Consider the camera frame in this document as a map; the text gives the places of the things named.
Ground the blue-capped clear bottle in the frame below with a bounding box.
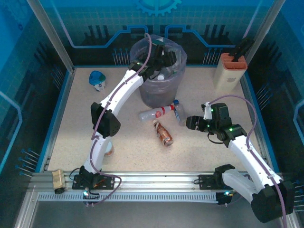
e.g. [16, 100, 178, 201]
[172, 99, 188, 127]

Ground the blue-lidded white cup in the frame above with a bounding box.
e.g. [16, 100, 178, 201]
[89, 70, 107, 92]

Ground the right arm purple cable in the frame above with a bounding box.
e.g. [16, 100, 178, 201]
[209, 95, 287, 228]

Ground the aluminium front rail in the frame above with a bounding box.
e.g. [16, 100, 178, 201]
[30, 171, 285, 192]

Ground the blue table rim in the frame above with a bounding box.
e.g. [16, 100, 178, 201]
[34, 64, 281, 173]

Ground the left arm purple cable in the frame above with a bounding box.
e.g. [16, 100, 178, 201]
[83, 33, 152, 207]

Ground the white-capped bottle red label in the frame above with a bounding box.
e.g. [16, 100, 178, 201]
[138, 104, 176, 123]

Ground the slotted cable duct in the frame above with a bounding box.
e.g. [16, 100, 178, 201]
[37, 191, 220, 203]

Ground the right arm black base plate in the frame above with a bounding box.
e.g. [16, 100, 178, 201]
[198, 174, 220, 190]

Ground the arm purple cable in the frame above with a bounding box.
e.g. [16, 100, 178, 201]
[209, 95, 287, 228]
[83, 33, 152, 207]

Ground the metal tin can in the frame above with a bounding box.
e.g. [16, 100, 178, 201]
[104, 142, 115, 157]

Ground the aluminium frame post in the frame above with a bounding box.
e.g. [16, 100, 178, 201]
[243, 0, 287, 62]
[26, 0, 76, 73]

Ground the black utensil handle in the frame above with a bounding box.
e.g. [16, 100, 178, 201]
[230, 38, 255, 64]

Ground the tan block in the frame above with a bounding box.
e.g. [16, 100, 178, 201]
[51, 169, 67, 195]

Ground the mesh waste bin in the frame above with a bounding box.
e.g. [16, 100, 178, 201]
[139, 66, 186, 107]

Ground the brown drink bottle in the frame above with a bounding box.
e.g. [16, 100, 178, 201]
[152, 120, 174, 147]

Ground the beige holder orange top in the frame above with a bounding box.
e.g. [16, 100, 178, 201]
[213, 52, 248, 92]

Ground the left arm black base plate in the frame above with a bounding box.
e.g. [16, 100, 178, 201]
[72, 174, 115, 190]

